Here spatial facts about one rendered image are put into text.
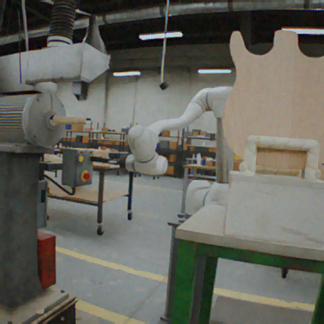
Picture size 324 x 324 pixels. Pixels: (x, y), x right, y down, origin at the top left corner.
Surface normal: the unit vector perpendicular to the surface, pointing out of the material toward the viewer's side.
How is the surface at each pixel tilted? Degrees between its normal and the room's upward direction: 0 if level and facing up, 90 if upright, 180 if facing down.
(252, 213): 90
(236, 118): 90
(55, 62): 90
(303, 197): 90
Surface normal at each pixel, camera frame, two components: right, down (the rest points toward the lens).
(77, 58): -0.35, 0.02
